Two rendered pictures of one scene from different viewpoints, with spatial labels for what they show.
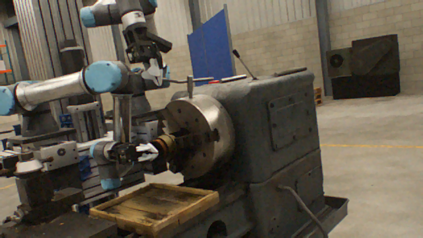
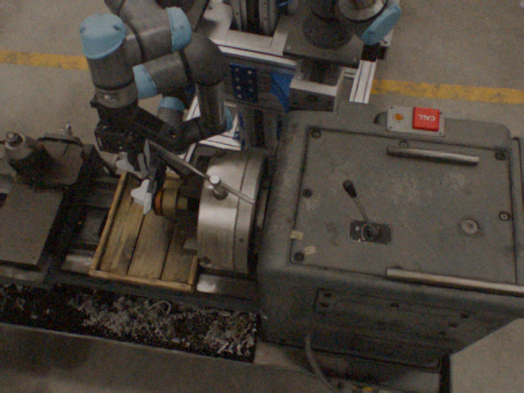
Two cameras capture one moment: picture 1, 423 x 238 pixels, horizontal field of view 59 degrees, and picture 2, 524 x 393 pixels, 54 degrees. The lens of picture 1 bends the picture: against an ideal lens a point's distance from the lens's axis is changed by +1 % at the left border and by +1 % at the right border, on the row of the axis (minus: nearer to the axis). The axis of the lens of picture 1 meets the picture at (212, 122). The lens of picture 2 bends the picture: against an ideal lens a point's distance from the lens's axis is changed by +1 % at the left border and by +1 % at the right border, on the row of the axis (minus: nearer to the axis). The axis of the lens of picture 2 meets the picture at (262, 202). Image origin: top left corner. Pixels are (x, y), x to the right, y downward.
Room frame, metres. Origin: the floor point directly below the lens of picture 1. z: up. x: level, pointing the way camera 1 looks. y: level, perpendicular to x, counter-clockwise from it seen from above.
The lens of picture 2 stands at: (1.22, -0.46, 2.27)
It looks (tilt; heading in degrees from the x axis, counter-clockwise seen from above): 63 degrees down; 60
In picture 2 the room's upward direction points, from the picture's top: 3 degrees counter-clockwise
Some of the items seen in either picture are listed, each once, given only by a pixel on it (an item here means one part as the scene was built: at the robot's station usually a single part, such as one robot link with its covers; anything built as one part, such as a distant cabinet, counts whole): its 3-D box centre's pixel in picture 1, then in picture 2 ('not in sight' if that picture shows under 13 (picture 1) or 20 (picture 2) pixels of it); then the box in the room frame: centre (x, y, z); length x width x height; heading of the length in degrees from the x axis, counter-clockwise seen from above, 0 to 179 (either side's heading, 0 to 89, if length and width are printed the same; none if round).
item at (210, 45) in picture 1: (209, 76); not in sight; (8.35, -0.09, 1.18); 4.12 x 0.80 x 2.35; 12
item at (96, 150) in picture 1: (104, 151); (169, 118); (1.45, 0.44, 1.07); 0.11 x 0.08 x 0.09; 48
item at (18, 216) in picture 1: (47, 207); (48, 172); (1.08, 0.53, 0.99); 0.20 x 0.10 x 0.05; 138
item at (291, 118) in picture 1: (248, 120); (385, 228); (1.75, -0.17, 1.06); 0.59 x 0.48 x 0.39; 138
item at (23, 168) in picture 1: (28, 165); (18, 144); (1.06, 0.55, 1.13); 0.08 x 0.08 x 0.03
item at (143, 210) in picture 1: (154, 205); (156, 227); (1.26, 0.25, 0.89); 0.36 x 0.30 x 0.04; 48
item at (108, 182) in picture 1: (111, 173); (180, 135); (1.46, 0.44, 0.98); 0.11 x 0.08 x 0.11; 170
